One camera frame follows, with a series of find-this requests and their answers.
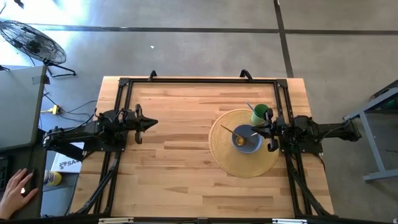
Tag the light grey desk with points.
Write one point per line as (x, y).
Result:
(18, 105)

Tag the white printed box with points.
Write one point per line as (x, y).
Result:
(66, 163)

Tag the blue plastic bowl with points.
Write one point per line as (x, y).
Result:
(253, 146)

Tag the round woven straw placemat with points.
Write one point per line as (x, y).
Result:
(224, 155)

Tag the silver aluminium bracket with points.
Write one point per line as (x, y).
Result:
(115, 220)
(289, 221)

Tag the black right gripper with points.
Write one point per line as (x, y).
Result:
(278, 130)

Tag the blue drinking straw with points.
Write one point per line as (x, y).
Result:
(249, 107)

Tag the dark grey desk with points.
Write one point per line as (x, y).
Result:
(25, 158)

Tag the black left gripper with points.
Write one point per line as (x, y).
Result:
(133, 121)

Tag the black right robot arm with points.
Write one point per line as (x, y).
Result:
(329, 130)

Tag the yellow power plug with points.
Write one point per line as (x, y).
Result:
(55, 109)

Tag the black aluminium table frame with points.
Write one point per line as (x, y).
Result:
(202, 80)

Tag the black floor fan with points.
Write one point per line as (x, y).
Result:
(34, 42)

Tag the gold spoon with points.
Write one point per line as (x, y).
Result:
(239, 141)

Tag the green plastic cup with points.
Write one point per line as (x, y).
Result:
(256, 118)

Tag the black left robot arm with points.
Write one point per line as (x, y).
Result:
(77, 133)

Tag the person's hand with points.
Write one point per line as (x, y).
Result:
(14, 199)

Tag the black keyboard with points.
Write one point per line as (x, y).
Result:
(3, 174)

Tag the yellow bottle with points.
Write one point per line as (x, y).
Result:
(53, 178)

